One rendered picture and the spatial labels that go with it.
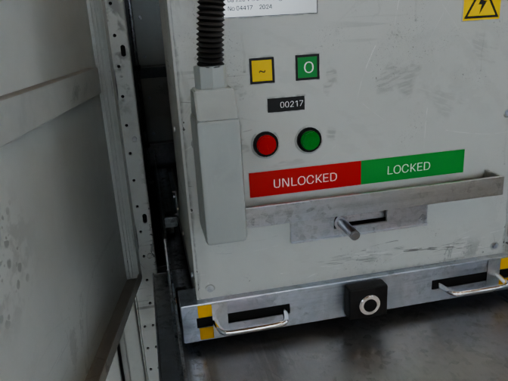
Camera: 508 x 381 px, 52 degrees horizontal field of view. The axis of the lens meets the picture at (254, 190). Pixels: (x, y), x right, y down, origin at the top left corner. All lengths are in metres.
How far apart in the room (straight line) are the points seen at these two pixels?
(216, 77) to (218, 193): 0.13
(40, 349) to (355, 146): 0.47
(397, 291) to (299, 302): 0.15
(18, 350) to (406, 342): 0.51
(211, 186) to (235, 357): 0.29
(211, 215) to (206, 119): 0.11
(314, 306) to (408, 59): 0.37
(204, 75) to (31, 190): 0.23
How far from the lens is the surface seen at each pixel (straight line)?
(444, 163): 0.80
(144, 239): 0.99
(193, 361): 0.76
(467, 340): 0.83
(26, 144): 0.62
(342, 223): 0.73
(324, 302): 0.79
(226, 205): 0.58
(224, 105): 0.56
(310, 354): 0.77
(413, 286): 0.84
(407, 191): 0.74
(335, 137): 0.72
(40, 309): 0.64
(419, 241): 0.82
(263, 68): 0.67
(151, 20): 1.53
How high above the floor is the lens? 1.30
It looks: 18 degrees down
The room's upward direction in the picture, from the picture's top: 3 degrees counter-clockwise
